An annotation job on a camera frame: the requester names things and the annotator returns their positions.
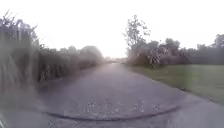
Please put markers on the tall thin tree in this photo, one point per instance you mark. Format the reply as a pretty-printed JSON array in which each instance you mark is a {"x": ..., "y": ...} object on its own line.
[{"x": 135, "y": 31}]

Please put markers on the bushes beside grass field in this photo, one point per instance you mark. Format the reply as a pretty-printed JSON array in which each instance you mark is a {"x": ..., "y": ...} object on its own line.
[{"x": 156, "y": 53}]

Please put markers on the tall roadside bushes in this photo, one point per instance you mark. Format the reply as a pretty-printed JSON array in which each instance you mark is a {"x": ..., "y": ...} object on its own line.
[{"x": 50, "y": 65}]

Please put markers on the green grass field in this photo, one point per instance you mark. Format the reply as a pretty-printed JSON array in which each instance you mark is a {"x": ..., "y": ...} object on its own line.
[{"x": 186, "y": 76}]

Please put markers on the row of distant trees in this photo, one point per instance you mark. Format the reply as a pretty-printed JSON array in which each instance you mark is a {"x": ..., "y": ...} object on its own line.
[{"x": 208, "y": 53}]

